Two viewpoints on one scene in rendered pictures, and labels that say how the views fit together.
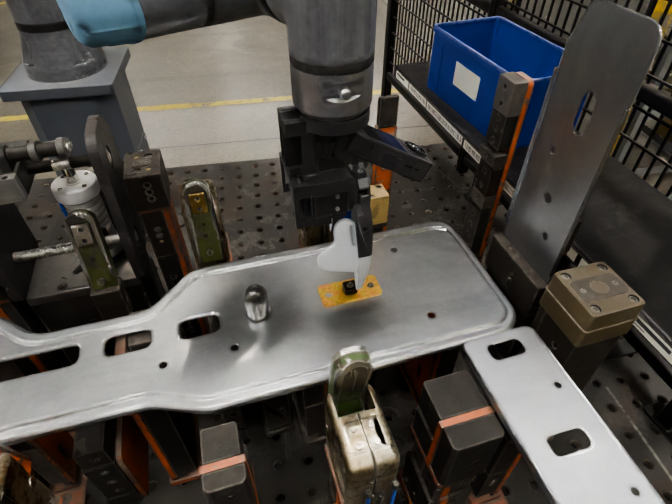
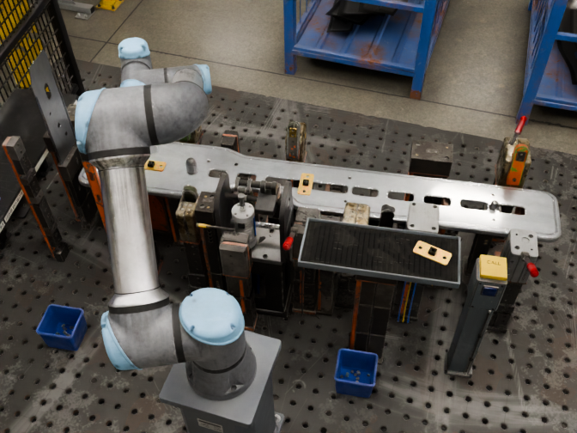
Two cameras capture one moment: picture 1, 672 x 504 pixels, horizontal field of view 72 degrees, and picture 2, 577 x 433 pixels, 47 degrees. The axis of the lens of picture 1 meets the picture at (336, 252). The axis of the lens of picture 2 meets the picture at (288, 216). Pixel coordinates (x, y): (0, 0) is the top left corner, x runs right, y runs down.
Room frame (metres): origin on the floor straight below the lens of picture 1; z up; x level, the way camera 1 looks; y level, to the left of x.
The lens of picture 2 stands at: (1.49, 1.01, 2.39)
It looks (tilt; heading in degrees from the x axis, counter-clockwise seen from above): 49 degrees down; 208
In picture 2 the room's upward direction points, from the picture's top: 1 degrees counter-clockwise
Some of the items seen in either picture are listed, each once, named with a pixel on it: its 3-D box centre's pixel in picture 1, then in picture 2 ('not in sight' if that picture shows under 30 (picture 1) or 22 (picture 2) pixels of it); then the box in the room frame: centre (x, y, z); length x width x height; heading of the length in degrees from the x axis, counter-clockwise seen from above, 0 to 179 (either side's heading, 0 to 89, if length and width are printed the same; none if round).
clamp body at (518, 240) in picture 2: not in sight; (507, 283); (0.28, 1.04, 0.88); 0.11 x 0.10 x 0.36; 17
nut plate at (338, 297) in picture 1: (349, 288); (151, 164); (0.42, -0.02, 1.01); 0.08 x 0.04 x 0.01; 107
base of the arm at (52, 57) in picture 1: (58, 41); (219, 356); (0.95, 0.55, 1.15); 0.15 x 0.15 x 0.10
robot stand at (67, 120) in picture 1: (102, 152); (228, 409); (0.95, 0.55, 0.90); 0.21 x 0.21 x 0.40; 10
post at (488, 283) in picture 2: not in sight; (473, 322); (0.47, 0.99, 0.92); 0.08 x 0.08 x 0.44; 17
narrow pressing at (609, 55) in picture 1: (561, 158); (53, 109); (0.49, -0.28, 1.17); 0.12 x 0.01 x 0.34; 17
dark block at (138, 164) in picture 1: (176, 266); (215, 251); (0.56, 0.27, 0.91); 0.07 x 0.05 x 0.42; 17
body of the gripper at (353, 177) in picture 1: (326, 161); not in sight; (0.41, 0.01, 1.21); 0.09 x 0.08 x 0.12; 107
